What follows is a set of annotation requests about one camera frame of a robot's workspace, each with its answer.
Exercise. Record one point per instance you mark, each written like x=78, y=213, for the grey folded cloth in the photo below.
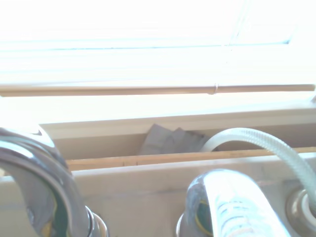
x=168, y=142

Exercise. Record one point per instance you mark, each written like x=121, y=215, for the chrome gooseneck faucet spout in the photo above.
x=49, y=177

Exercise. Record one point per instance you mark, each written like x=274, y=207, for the white window blinds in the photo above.
x=123, y=49

